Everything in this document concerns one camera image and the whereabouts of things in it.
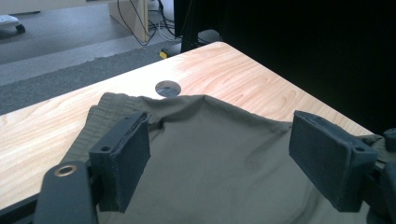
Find round grey table grommet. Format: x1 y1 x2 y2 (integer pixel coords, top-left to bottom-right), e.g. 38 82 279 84
154 79 182 98

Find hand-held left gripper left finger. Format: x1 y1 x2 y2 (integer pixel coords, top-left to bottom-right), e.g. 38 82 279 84
89 111 151 215

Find black power cable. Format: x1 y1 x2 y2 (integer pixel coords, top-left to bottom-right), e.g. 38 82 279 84
117 0 176 48

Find olive green shorts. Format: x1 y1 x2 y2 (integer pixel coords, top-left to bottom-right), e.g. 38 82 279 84
60 91 396 224

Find dark curtain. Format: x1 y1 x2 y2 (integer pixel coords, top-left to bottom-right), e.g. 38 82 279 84
173 0 396 135

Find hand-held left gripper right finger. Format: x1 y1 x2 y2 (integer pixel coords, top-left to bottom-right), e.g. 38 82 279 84
288 109 379 213

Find black stand with striped base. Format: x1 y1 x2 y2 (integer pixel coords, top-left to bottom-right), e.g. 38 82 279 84
159 27 222 60

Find white base with black caster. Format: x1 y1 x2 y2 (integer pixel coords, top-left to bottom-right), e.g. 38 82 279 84
0 13 26 35

